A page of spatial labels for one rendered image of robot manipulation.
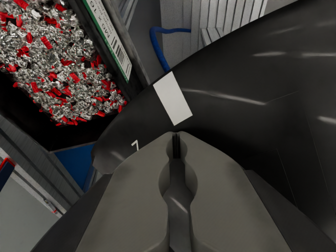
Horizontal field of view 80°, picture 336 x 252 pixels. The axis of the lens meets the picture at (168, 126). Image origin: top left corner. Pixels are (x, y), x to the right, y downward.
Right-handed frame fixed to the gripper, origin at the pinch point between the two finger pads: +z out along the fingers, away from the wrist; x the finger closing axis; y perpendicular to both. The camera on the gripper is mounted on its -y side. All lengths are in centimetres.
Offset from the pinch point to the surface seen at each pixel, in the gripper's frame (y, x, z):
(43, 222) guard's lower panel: 78, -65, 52
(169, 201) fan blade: 6.6, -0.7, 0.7
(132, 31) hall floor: 0, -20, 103
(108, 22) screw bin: -5.9, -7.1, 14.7
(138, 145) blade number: 2.4, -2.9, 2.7
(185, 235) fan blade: 9.3, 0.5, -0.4
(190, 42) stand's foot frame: 6, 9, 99
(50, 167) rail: 22.9, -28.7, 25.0
